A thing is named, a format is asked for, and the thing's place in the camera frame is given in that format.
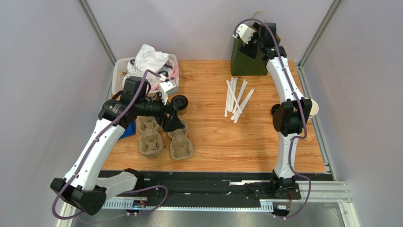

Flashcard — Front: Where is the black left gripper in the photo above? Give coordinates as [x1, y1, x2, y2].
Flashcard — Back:
[135, 92, 185, 132]

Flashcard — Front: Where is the green paper gift bag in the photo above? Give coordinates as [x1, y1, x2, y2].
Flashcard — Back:
[230, 11, 281, 77]

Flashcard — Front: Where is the cardboard cup carrier tray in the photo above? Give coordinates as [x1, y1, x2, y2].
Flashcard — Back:
[136, 116, 164, 158]
[167, 119, 193, 160]

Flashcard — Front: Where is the black plastic cup lid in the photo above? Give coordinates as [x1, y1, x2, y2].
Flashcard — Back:
[171, 94, 189, 111]

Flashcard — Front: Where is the brown paper coffee cup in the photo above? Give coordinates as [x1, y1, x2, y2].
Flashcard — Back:
[171, 94, 189, 116]

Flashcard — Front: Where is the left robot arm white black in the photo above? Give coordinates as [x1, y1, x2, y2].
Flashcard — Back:
[50, 77, 184, 216]

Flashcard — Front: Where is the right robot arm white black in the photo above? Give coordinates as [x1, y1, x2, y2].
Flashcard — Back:
[233, 19, 313, 198]

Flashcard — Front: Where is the blue cloth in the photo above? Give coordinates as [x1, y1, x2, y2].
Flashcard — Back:
[120, 121, 136, 139]

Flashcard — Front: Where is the white plastic basket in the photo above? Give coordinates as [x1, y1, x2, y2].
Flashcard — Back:
[111, 54, 180, 94]

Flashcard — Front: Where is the stack of black lids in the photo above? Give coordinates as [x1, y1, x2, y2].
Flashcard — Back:
[271, 104, 280, 115]

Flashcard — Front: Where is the crumpled white cloth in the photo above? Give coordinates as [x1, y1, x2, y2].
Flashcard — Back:
[134, 44, 169, 72]

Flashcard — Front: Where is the stack of paper cups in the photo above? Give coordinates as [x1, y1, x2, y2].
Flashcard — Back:
[307, 99, 319, 122]

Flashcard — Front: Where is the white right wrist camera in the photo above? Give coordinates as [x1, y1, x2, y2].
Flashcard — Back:
[232, 24, 256, 44]

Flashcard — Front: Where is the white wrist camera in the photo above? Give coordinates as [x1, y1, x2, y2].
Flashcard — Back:
[159, 80, 178, 105]
[232, 24, 256, 44]

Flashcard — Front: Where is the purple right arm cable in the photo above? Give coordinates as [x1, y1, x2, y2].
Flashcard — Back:
[233, 17, 312, 220]

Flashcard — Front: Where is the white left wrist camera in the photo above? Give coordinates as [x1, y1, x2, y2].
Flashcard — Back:
[159, 80, 178, 105]

